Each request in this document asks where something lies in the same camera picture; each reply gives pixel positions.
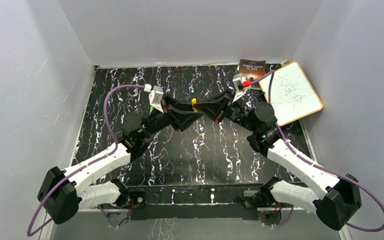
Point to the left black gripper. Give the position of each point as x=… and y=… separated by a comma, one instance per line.
x=179, y=115

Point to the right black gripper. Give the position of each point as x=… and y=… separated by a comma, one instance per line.
x=215, y=107

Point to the orange pen cap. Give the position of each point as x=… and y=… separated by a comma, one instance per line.
x=193, y=102

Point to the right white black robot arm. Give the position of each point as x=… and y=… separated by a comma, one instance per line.
x=333, y=199

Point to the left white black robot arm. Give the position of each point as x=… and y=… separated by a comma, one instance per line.
x=66, y=191

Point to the brown book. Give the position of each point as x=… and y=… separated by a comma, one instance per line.
x=252, y=69

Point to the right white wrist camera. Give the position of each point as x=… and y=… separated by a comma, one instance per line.
x=241, y=85

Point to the white board wooden frame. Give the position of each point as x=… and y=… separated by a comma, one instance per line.
x=292, y=95

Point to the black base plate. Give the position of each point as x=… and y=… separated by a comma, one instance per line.
x=199, y=202

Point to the aluminium frame rail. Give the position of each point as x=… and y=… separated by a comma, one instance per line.
x=97, y=223

